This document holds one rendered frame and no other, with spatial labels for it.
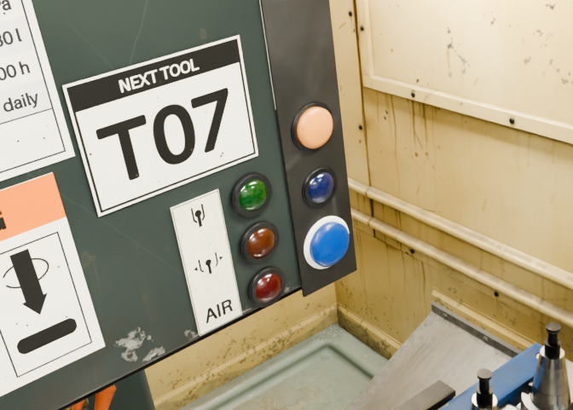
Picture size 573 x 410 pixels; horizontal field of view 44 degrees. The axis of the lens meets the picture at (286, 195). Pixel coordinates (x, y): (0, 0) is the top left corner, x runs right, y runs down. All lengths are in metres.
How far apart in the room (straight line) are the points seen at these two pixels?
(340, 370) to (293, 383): 0.13
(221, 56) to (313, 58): 0.06
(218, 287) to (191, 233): 0.04
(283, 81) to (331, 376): 1.56
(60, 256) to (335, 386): 1.56
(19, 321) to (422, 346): 1.31
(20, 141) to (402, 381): 1.32
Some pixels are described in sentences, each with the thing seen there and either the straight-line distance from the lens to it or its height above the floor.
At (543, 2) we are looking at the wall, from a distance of 1.20.
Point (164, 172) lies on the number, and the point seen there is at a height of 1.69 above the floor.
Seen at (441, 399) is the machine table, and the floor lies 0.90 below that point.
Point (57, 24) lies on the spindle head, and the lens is 0.35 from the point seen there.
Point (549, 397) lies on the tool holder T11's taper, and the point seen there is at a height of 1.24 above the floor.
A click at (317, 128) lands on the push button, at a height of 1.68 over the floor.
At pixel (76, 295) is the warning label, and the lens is 0.39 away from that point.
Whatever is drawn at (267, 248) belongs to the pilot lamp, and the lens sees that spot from 0.43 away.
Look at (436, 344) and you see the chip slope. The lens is 1.61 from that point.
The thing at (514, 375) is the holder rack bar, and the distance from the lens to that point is 0.93.
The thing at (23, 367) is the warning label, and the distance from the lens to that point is 0.40.
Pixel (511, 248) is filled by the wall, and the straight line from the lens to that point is 1.41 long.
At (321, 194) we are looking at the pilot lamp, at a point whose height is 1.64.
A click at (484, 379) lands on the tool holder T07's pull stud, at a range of 0.77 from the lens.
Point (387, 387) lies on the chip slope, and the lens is 1.60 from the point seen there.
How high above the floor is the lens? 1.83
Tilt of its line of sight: 26 degrees down
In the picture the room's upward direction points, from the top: 8 degrees counter-clockwise
